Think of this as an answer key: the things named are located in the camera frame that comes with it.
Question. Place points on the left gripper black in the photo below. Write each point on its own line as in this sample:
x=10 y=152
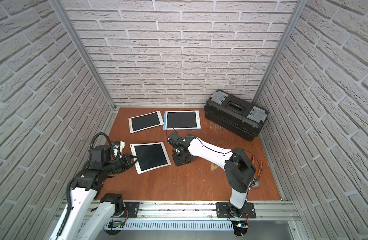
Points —
x=128 y=162

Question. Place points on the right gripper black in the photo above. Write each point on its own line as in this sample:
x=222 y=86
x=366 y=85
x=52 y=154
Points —
x=177 y=162

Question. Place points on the white drawing tablet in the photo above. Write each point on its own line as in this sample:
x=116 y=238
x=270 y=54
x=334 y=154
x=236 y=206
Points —
x=150 y=156
x=146 y=121

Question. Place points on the blue-edged drawing tablet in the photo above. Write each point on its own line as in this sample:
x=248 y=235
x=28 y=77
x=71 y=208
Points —
x=182 y=120

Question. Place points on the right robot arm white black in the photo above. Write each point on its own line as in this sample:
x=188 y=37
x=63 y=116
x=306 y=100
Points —
x=239 y=169

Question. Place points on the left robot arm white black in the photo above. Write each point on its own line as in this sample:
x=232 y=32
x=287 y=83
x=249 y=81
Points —
x=80 y=193

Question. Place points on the black toolbox grey latches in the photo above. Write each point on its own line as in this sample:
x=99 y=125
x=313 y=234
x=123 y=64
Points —
x=236 y=115

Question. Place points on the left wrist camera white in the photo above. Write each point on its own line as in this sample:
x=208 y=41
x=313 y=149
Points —
x=116 y=149

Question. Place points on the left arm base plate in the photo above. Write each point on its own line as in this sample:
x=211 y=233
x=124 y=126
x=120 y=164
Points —
x=122 y=210

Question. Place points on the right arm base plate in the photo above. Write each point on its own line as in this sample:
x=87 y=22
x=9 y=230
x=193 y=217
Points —
x=227 y=210

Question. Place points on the orange handled pliers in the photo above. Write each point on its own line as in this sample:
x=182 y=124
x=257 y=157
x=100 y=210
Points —
x=258 y=164

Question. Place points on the aluminium mounting rail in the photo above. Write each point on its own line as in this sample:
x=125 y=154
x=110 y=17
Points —
x=209 y=210

